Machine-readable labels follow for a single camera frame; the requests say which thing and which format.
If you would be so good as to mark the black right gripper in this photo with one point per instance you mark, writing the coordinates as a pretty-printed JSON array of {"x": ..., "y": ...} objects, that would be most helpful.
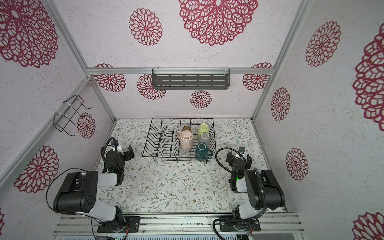
[{"x": 230, "y": 156}]

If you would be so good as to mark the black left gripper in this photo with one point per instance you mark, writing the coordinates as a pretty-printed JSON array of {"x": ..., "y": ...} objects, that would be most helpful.
[{"x": 128, "y": 156}]

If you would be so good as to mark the dark green mug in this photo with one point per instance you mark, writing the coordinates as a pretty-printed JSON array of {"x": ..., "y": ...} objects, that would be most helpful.
[{"x": 203, "y": 153}]

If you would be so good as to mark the grey cream cup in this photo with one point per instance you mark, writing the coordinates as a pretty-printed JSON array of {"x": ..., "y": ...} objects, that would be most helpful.
[{"x": 205, "y": 139}]

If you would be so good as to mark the light green cup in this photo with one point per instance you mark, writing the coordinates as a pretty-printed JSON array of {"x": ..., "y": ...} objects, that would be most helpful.
[{"x": 203, "y": 128}]

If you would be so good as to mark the clear glass cup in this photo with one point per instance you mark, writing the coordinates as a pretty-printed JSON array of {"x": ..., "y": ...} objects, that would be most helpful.
[{"x": 184, "y": 153}]

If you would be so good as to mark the pink mug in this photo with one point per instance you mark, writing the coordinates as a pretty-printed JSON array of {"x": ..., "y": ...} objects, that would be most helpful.
[{"x": 186, "y": 139}]

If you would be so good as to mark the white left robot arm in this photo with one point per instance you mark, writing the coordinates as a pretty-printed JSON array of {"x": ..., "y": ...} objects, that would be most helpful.
[{"x": 78, "y": 193}]

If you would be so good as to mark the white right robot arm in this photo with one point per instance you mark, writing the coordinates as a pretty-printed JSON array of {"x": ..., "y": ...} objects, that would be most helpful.
[{"x": 261, "y": 187}]

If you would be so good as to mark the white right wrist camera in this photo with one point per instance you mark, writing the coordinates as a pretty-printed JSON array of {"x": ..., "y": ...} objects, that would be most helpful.
[{"x": 246, "y": 158}]

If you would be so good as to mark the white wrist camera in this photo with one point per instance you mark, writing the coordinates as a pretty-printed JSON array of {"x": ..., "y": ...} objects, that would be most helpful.
[
  {"x": 246, "y": 158},
  {"x": 116, "y": 146}
]

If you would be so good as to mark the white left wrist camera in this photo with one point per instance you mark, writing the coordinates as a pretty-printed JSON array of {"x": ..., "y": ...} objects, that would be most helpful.
[{"x": 116, "y": 146}]

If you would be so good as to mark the black wire dish rack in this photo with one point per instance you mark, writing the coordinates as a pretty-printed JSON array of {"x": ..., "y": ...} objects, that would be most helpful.
[{"x": 162, "y": 143}]

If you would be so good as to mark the black wire wall basket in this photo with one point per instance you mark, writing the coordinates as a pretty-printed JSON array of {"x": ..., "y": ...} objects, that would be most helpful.
[{"x": 62, "y": 120}]

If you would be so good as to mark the dark grey wall shelf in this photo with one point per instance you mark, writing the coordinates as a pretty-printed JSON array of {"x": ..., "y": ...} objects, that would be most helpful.
[{"x": 192, "y": 80}]

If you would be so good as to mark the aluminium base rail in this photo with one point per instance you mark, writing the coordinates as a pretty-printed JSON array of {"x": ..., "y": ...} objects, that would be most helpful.
[{"x": 177, "y": 226}]

